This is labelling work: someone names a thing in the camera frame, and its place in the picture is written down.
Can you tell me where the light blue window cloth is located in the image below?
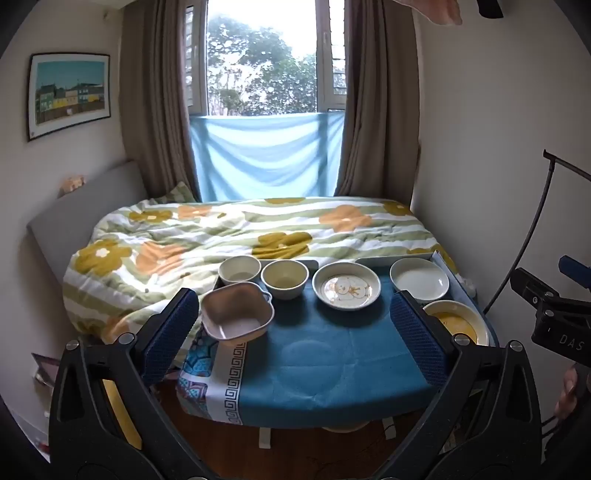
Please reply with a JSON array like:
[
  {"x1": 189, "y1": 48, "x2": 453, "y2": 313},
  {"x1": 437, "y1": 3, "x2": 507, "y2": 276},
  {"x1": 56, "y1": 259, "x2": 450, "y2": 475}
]
[{"x1": 189, "y1": 112, "x2": 345, "y2": 202}]

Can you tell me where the yellow bag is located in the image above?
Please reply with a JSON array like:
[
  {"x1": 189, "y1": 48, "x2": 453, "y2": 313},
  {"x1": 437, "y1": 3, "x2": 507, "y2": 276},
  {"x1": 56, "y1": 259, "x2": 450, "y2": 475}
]
[{"x1": 102, "y1": 377, "x2": 141, "y2": 449}]

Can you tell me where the green pillow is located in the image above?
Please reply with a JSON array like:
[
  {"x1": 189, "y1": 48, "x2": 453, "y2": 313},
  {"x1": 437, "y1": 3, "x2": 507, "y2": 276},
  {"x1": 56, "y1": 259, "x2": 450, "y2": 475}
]
[{"x1": 154, "y1": 181, "x2": 198, "y2": 204}]

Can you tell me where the framed landscape picture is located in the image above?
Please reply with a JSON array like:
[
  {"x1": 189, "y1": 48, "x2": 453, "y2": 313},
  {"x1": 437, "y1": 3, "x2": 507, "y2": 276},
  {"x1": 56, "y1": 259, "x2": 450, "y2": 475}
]
[{"x1": 27, "y1": 53, "x2": 112, "y2": 141}]

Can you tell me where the hanging pink cloth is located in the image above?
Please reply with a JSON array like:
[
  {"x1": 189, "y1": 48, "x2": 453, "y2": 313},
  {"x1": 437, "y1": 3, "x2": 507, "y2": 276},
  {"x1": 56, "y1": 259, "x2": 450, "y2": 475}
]
[{"x1": 410, "y1": 0, "x2": 463, "y2": 25}]

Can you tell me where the cartoon print plate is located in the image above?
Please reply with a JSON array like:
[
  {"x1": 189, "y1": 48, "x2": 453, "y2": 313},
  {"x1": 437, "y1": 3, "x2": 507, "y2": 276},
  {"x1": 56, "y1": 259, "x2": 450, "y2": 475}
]
[{"x1": 312, "y1": 261, "x2": 382, "y2": 311}]

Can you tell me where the pink square bowl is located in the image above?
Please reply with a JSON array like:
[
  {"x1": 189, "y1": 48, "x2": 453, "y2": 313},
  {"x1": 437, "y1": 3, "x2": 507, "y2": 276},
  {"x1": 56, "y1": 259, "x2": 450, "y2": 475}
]
[{"x1": 200, "y1": 282, "x2": 275, "y2": 342}]

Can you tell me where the grey headboard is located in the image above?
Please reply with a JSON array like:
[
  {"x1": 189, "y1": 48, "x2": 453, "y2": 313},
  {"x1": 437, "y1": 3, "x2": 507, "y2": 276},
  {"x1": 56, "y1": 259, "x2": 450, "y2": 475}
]
[{"x1": 26, "y1": 160, "x2": 148, "y2": 287}]

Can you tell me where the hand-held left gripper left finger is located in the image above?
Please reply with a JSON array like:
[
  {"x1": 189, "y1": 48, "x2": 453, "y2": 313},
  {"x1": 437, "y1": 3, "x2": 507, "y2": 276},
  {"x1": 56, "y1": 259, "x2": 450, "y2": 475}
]
[{"x1": 48, "y1": 288, "x2": 206, "y2": 467}]

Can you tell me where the black hanging object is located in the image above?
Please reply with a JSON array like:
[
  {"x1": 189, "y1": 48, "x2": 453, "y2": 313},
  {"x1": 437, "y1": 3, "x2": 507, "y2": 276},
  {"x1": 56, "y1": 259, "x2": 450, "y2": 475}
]
[{"x1": 475, "y1": 0, "x2": 504, "y2": 20}]

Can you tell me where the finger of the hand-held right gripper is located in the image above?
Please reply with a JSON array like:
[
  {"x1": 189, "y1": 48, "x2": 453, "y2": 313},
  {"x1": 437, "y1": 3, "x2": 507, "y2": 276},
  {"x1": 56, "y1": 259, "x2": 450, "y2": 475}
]
[
  {"x1": 558, "y1": 255, "x2": 591, "y2": 292},
  {"x1": 510, "y1": 268, "x2": 591, "y2": 365}
]

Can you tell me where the floral striped blanket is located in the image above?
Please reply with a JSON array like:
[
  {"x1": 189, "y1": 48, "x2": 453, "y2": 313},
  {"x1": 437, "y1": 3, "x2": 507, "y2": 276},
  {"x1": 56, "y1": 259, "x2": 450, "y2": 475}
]
[{"x1": 62, "y1": 196, "x2": 460, "y2": 344}]

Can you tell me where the person's right hand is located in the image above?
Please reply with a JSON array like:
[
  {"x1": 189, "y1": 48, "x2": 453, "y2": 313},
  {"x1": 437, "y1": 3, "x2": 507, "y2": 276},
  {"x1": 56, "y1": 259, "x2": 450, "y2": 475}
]
[{"x1": 554, "y1": 367, "x2": 581, "y2": 418}]

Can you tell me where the plain white plate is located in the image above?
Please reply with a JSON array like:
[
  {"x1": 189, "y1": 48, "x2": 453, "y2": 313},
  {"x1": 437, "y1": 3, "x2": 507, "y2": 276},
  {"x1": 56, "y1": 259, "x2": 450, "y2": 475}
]
[{"x1": 389, "y1": 257, "x2": 450, "y2": 304}]

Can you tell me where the cream round bowl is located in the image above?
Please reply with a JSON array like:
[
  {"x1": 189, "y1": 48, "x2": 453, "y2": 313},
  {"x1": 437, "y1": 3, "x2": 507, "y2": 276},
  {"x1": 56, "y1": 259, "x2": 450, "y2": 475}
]
[{"x1": 261, "y1": 260, "x2": 309, "y2": 301}]

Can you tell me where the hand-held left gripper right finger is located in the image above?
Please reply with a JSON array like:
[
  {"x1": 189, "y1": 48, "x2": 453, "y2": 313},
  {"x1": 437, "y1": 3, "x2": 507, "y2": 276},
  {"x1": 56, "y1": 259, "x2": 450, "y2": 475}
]
[{"x1": 388, "y1": 291, "x2": 543, "y2": 467}]

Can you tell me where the small white bowl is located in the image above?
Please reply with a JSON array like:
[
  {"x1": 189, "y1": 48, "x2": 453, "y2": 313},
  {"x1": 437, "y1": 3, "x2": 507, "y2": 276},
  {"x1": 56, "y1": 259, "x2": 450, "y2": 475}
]
[{"x1": 218, "y1": 255, "x2": 262, "y2": 287}]

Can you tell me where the window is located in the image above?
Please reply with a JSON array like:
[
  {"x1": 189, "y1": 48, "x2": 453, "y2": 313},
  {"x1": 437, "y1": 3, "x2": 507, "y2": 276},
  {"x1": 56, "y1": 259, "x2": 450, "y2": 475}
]
[{"x1": 185, "y1": 0, "x2": 347, "y2": 116}]

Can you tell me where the blue patterned tablecloth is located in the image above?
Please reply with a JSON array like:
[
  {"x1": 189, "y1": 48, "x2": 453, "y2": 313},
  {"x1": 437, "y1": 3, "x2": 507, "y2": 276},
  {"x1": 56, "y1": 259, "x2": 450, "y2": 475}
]
[{"x1": 178, "y1": 261, "x2": 499, "y2": 423}]

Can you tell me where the yellow centred plate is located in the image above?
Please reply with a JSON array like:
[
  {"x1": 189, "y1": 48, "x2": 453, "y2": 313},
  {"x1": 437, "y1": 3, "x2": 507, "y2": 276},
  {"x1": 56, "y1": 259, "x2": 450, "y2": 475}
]
[{"x1": 422, "y1": 300, "x2": 490, "y2": 347}]

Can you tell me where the black cable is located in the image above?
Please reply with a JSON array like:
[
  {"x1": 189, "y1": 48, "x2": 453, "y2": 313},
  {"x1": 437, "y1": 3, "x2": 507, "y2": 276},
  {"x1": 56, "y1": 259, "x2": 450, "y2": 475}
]
[{"x1": 485, "y1": 150, "x2": 591, "y2": 315}]

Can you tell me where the small photo frame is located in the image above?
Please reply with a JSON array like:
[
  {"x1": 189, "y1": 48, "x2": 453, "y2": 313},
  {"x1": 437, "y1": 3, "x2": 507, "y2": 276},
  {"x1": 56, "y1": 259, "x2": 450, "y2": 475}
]
[{"x1": 31, "y1": 353, "x2": 59, "y2": 387}]

